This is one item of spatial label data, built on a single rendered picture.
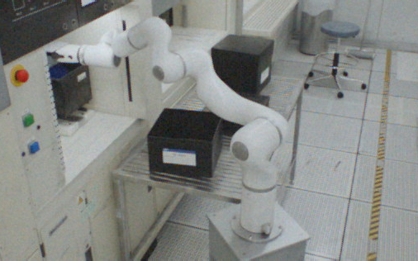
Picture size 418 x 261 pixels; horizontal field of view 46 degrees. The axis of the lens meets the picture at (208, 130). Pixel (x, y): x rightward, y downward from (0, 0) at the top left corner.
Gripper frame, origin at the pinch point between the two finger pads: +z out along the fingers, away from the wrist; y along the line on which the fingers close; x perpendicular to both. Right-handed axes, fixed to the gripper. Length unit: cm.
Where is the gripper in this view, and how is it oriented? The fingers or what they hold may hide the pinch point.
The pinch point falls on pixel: (51, 50)
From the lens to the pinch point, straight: 220.6
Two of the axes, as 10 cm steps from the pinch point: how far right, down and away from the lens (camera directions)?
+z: -9.4, -1.6, 3.0
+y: 3.4, -4.4, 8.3
